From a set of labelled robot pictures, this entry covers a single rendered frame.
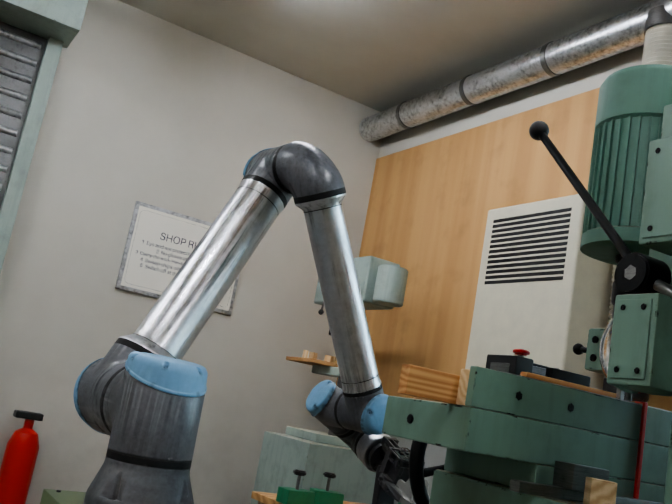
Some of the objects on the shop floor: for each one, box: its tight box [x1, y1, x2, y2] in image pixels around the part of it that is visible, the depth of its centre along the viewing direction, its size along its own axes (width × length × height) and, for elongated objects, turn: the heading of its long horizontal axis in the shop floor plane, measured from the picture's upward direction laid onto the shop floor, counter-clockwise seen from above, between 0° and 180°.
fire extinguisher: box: [0, 410, 44, 504], centre depth 346 cm, size 18×19×60 cm
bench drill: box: [251, 256, 408, 504], centre depth 359 cm, size 48×62×158 cm
